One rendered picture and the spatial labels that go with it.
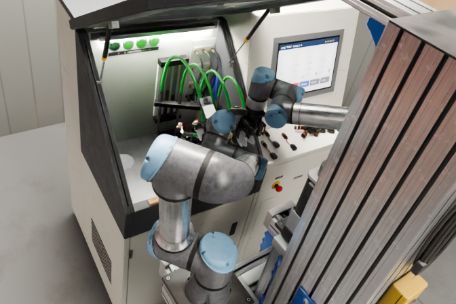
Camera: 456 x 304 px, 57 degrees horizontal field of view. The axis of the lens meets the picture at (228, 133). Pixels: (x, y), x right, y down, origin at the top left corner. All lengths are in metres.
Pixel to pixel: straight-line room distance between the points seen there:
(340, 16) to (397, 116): 1.50
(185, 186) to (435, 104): 0.51
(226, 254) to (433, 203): 0.63
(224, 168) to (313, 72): 1.42
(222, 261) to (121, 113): 1.07
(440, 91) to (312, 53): 1.47
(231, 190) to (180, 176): 0.11
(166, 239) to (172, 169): 0.36
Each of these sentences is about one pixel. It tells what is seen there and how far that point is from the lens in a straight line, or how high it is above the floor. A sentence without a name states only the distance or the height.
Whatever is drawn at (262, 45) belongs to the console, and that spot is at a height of 1.42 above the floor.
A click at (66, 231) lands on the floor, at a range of 2.90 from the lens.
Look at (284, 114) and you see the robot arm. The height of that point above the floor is 1.53.
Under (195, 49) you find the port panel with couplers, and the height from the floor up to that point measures 1.31.
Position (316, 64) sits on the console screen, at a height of 1.28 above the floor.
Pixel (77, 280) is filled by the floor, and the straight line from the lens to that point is 2.69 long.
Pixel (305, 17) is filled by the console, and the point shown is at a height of 1.52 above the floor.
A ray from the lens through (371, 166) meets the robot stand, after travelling 0.92.
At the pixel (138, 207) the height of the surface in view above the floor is 0.95.
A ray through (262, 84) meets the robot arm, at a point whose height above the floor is 1.53.
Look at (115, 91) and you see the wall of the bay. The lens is 2.02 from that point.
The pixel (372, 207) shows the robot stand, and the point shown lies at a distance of 0.95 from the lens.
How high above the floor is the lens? 2.29
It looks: 38 degrees down
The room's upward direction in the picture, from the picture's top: 13 degrees clockwise
